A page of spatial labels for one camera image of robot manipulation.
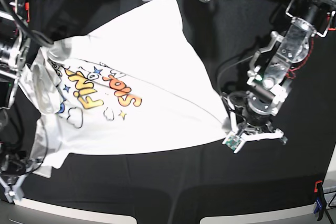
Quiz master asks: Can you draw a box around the black table cloth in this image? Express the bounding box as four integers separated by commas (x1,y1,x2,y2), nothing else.
23,0,335,223

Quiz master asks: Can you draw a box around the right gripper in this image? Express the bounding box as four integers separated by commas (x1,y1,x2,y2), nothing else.
1,153,44,203

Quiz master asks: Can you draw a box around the orange clamp far right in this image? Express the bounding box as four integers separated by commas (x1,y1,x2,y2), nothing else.
327,0,335,31

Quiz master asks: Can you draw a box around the orange blue clamp near right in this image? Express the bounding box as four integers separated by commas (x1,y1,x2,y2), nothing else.
313,180,325,221

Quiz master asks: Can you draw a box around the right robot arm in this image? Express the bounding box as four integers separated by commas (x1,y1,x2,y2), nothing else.
1,0,53,204

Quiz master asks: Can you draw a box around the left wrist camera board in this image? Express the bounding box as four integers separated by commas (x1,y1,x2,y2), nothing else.
222,135,241,153

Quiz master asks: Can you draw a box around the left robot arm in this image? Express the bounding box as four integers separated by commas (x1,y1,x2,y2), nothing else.
222,0,335,154

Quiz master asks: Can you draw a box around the white printed t-shirt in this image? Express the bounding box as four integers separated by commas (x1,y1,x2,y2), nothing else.
19,0,229,178

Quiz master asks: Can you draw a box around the orange black clamp far left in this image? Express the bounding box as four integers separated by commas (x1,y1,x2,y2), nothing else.
23,1,30,23

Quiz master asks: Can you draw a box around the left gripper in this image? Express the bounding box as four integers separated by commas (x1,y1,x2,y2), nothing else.
223,112,288,154

